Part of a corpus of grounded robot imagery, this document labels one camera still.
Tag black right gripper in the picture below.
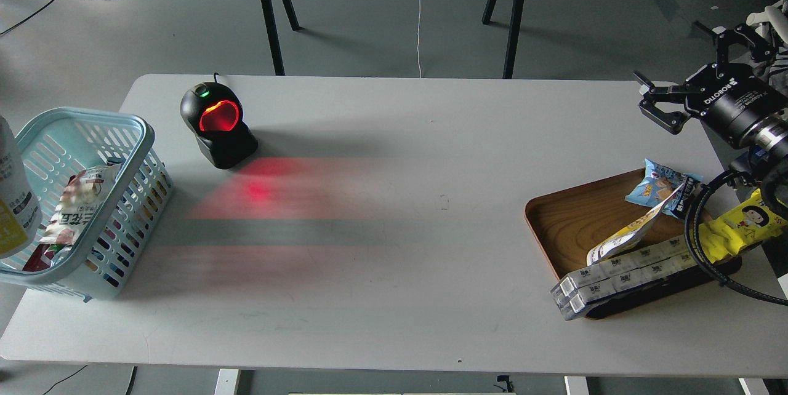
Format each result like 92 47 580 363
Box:
634 20 788 151

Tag yellow nut snack pouch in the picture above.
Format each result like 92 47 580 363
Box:
1 117 42 258

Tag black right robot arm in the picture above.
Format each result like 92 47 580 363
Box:
634 24 787 217

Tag blue snack bag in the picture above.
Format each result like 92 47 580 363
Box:
624 159 704 220

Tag yellow cartoon snack pack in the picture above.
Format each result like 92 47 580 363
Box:
698 190 786 263

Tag white yellow snack pouch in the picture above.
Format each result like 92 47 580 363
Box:
586 184 686 266

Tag silver boxed snack strip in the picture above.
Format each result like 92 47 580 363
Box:
550 236 710 321

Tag red white snack bag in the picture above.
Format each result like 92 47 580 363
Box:
23 159 121 272

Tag light blue plastic basket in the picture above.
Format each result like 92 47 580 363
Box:
1 107 174 301

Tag brown wooden tray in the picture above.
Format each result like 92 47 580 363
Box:
524 167 712 319

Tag black background table legs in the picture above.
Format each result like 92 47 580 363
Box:
251 0 531 79

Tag black barcode scanner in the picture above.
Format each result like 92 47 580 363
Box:
179 73 259 170

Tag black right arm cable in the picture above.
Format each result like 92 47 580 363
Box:
685 169 788 306

